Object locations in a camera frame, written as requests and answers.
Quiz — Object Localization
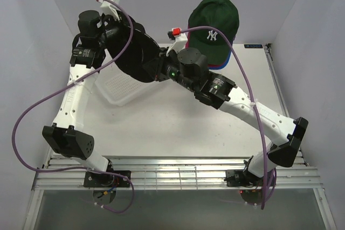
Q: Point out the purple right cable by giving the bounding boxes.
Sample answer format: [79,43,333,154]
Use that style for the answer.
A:
[185,26,277,211]

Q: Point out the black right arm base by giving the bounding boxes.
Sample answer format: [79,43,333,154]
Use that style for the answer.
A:
[224,170,264,189]

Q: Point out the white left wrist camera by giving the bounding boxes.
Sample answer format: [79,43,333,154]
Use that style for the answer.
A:
[96,0,120,20]

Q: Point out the blue baseball cap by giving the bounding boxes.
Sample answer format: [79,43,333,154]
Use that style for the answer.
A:
[208,51,232,70]

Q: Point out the aluminium rail frame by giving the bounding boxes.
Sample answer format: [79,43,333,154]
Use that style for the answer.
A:
[23,43,324,230]

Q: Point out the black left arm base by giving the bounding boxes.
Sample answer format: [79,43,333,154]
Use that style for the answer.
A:
[83,162,132,188]

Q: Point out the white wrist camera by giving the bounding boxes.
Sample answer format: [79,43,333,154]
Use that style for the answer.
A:
[96,0,120,20]
[166,27,188,57]

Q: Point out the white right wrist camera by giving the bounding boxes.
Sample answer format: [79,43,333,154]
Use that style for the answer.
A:
[166,27,188,57]

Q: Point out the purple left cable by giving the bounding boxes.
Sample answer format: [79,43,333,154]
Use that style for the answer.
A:
[12,0,135,213]

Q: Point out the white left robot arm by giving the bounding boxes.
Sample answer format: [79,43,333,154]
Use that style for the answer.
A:
[42,10,134,187]

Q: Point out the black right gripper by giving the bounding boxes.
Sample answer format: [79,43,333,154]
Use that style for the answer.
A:
[141,47,196,93]

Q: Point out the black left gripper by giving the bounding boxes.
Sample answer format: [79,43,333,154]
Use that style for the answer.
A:
[97,13,145,49]

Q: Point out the black baseball cap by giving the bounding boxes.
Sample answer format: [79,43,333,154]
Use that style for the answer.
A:
[187,0,240,65]

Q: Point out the purple cable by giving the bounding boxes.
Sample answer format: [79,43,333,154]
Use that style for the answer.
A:
[185,26,277,211]
[12,0,135,213]

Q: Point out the white plastic basket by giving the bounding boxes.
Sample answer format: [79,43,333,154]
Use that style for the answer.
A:
[95,65,155,107]

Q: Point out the magenta baseball cap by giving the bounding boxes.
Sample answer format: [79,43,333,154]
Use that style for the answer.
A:
[186,29,231,65]

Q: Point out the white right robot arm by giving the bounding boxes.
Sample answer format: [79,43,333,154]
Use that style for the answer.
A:
[143,48,308,185]

